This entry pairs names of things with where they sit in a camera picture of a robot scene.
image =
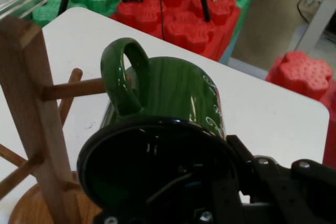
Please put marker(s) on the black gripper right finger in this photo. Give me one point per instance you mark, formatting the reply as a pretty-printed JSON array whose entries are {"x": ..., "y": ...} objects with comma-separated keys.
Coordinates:
[{"x": 288, "y": 195}]

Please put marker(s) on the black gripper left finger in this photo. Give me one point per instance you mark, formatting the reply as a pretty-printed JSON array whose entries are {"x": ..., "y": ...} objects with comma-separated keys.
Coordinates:
[{"x": 225, "y": 203}]

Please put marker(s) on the green ceramic mug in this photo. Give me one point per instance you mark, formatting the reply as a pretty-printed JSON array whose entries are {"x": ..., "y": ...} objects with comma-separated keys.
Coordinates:
[{"x": 170, "y": 87}]

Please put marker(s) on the red foam building block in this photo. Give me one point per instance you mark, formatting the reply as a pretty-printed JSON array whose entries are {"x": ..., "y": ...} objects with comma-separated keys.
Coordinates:
[
  {"x": 183, "y": 30},
  {"x": 302, "y": 74}
]

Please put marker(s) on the teal foam building block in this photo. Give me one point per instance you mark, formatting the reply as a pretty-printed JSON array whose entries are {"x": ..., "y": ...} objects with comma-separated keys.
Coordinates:
[{"x": 228, "y": 53}]

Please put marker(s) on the wooden mug tree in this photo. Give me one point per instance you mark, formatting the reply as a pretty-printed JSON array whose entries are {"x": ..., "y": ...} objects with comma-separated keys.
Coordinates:
[{"x": 29, "y": 90}]

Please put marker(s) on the white furniture frame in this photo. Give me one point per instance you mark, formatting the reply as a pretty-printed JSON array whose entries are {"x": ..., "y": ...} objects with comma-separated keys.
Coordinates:
[{"x": 317, "y": 16}]

